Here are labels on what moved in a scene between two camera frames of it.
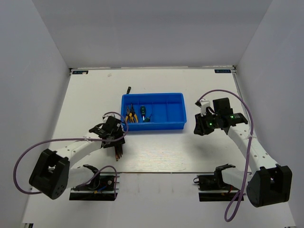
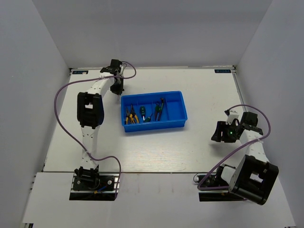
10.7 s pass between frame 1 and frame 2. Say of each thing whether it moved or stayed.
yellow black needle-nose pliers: stayed
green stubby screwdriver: stayed
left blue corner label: stayed
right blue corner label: stayed
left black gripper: moved
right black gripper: moved
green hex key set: moved
